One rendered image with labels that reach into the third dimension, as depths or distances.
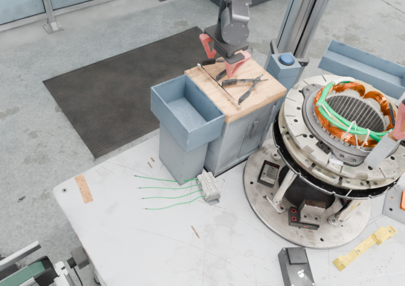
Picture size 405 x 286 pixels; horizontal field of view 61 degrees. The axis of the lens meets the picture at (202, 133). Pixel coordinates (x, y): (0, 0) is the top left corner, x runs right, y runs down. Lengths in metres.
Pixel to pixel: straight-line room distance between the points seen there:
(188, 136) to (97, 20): 2.35
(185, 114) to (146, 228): 0.32
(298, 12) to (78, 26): 2.11
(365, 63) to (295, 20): 0.26
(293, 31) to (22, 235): 1.50
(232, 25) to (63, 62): 2.04
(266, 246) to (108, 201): 0.45
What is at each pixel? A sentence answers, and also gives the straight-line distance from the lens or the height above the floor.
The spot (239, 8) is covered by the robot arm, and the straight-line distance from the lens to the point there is 0.74.
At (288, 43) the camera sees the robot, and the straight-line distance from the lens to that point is 1.26.
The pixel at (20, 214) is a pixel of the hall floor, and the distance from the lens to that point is 1.97.
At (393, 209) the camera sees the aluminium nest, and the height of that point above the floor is 0.80.
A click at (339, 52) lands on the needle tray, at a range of 1.21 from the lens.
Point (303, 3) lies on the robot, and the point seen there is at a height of 1.13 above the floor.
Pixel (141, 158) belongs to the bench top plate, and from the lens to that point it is 1.08.
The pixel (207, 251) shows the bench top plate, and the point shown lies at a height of 0.78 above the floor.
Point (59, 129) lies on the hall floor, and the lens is 2.23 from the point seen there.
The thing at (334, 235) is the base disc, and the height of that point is 0.80.
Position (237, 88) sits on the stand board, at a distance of 0.90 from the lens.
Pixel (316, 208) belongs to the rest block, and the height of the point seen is 0.87.
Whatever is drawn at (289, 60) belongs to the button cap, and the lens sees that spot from 1.08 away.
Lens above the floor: 1.67
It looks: 50 degrees down
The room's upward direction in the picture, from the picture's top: 10 degrees clockwise
